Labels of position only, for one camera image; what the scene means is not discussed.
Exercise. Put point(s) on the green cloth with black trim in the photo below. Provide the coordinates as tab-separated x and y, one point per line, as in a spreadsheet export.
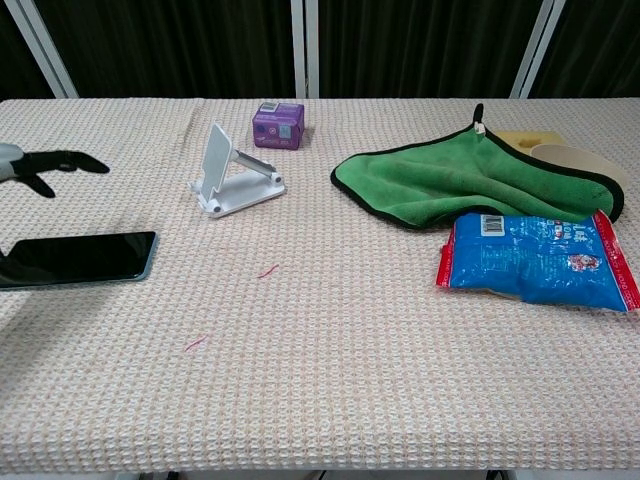
450	180

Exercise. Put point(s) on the beige waffle tablecloth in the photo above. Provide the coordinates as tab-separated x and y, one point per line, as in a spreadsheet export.
320	360

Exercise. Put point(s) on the black curtain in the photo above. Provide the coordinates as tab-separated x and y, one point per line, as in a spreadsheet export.
185	45

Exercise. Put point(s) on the red thread scrap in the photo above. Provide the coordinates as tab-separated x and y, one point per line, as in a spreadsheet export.
196	343
268	271

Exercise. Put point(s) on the yellow sponge block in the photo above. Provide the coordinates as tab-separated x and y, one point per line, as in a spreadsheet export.
520	137

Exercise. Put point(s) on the black smartphone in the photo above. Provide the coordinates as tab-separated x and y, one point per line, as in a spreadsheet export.
80	257

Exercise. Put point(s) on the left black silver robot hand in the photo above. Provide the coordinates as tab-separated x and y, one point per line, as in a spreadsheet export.
35	165

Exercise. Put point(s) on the blue red snack bag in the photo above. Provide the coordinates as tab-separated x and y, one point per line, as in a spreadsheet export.
535	265

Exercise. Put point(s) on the small purple carton box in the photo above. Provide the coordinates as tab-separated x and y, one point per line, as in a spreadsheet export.
278	126

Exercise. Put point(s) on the white frame post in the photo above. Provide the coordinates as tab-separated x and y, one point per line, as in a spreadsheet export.
40	45
537	45
305	45

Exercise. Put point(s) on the white plastic triangular bracket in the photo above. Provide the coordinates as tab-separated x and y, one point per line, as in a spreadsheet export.
240	192

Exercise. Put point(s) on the beige bowl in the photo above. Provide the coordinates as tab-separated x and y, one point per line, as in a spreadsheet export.
575	157

